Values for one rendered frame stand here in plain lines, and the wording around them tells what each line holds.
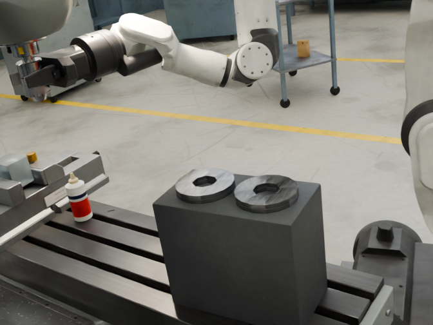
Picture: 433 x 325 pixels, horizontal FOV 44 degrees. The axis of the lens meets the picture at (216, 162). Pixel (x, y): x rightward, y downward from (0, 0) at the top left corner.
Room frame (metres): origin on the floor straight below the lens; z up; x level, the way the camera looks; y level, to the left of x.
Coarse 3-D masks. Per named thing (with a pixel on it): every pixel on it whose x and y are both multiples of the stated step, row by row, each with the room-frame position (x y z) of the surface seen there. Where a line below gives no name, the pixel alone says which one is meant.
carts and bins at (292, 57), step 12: (276, 0) 4.17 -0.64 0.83; (288, 0) 4.08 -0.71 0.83; (300, 0) 4.10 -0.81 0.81; (276, 12) 4.05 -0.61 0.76; (288, 12) 4.91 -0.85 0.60; (288, 24) 4.91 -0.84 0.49; (288, 36) 4.93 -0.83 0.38; (288, 48) 4.75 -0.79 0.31; (300, 48) 4.37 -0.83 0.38; (288, 60) 4.35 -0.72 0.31; (300, 60) 4.29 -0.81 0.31; (312, 60) 4.23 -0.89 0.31; (324, 60) 4.18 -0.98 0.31; (336, 60) 4.18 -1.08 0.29; (336, 72) 4.19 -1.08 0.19; (336, 84) 4.19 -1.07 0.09
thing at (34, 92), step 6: (42, 66) 0.97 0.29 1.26; (18, 72) 0.96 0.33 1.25; (24, 72) 0.95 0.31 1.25; (30, 72) 0.95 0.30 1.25; (24, 84) 0.95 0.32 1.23; (48, 84) 0.97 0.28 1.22; (24, 90) 0.96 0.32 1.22; (30, 90) 0.95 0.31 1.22; (36, 90) 0.95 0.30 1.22; (42, 90) 0.95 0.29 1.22; (48, 90) 0.97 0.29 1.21; (30, 96) 0.95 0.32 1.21; (36, 96) 0.95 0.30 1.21
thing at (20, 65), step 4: (36, 60) 0.96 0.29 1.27; (40, 60) 0.97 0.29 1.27; (16, 64) 0.96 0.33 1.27; (20, 64) 0.95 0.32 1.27; (24, 64) 0.95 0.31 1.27; (28, 64) 0.95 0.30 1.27; (32, 64) 0.95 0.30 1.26; (36, 64) 0.96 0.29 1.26; (40, 64) 0.96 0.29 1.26; (20, 68) 0.95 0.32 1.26; (24, 68) 0.95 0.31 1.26
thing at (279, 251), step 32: (192, 192) 0.68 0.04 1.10; (224, 192) 0.68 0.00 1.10; (256, 192) 0.67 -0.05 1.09; (288, 192) 0.64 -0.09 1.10; (320, 192) 0.67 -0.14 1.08; (160, 224) 0.69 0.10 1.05; (192, 224) 0.66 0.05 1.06; (224, 224) 0.63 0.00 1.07; (256, 224) 0.60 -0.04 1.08; (288, 224) 0.58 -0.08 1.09; (320, 224) 0.66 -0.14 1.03; (192, 256) 0.66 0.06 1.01; (224, 256) 0.63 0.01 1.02; (256, 256) 0.61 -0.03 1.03; (288, 256) 0.58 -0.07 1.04; (320, 256) 0.66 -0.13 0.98; (192, 288) 0.67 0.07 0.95; (224, 288) 0.64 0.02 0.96; (256, 288) 0.61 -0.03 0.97; (288, 288) 0.58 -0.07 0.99; (320, 288) 0.65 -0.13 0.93; (256, 320) 0.61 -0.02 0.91; (288, 320) 0.59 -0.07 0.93
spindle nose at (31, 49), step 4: (24, 44) 0.95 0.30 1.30; (28, 44) 0.95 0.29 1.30; (32, 44) 0.96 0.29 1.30; (36, 44) 0.97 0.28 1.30; (12, 48) 0.96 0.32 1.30; (16, 48) 0.95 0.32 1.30; (24, 48) 0.95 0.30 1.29; (28, 48) 0.95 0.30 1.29; (32, 48) 0.96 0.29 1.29; (36, 48) 0.96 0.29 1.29; (12, 52) 0.96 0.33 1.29; (16, 52) 0.95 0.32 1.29; (24, 52) 0.95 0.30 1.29; (28, 52) 0.95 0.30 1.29; (32, 52) 0.95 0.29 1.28; (36, 52) 0.96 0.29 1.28; (16, 56) 0.95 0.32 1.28; (20, 56) 0.95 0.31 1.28; (24, 56) 0.95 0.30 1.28
